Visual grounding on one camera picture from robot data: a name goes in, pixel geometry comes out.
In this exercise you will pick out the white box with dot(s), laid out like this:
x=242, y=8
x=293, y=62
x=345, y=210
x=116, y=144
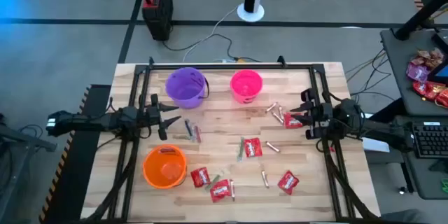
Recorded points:
x=376, y=145

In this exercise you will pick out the pink halloween bucket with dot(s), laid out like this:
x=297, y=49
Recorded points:
x=246, y=85

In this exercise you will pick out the red candy bag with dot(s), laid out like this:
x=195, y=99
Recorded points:
x=428, y=90

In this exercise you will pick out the black frame clamp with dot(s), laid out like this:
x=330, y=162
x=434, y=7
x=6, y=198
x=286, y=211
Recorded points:
x=151, y=61
x=281, y=61

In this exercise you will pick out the black monitor stand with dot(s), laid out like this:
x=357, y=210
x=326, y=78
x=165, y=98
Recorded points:
x=420, y=12

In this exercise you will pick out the red Skittles pack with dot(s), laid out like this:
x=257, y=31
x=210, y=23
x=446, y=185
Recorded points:
x=220, y=191
x=200, y=177
x=252, y=147
x=288, y=182
x=290, y=123

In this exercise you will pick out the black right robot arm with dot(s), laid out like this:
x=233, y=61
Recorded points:
x=378, y=129

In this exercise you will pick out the red candy stick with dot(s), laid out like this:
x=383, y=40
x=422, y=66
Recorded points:
x=197, y=134

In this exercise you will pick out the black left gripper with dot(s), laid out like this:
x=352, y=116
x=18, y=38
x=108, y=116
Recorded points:
x=152, y=113

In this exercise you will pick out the black and red case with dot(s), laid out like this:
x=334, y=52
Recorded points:
x=159, y=17

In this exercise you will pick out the purple candy bag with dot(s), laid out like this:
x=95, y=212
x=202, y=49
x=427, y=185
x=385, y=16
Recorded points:
x=417, y=72

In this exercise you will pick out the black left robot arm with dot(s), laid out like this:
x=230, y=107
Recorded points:
x=87, y=120

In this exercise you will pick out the white power strip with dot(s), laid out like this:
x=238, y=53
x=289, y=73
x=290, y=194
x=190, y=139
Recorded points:
x=225, y=60

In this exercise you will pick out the dark grey side desk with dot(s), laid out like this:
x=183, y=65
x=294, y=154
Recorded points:
x=402, y=77

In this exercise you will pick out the grey equipment stand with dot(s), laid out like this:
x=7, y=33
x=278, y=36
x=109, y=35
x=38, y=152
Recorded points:
x=21, y=138

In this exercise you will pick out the orange halloween bucket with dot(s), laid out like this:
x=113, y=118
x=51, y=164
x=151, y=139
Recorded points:
x=164, y=169

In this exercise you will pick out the black aluminium table frame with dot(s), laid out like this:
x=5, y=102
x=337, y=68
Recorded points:
x=227, y=66

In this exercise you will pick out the Smarties candy roll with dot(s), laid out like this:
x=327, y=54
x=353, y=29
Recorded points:
x=232, y=189
x=272, y=146
x=271, y=107
x=277, y=118
x=281, y=112
x=265, y=179

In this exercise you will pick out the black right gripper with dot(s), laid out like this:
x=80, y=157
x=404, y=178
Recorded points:
x=322, y=113

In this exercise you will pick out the brown candy bag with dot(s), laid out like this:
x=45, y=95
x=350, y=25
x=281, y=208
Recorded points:
x=428, y=56

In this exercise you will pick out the monitor with blue screen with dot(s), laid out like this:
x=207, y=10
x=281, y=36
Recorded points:
x=441, y=73

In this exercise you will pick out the black keyboard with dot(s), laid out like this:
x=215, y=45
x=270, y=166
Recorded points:
x=430, y=141

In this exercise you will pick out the green plastic part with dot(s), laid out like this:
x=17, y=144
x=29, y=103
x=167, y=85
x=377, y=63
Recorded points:
x=445, y=185

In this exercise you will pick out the purple halloween bucket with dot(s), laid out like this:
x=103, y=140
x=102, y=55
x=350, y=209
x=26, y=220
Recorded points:
x=185, y=89

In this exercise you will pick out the green candy stick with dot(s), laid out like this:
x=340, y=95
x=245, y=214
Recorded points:
x=241, y=150
x=212, y=182
x=181, y=136

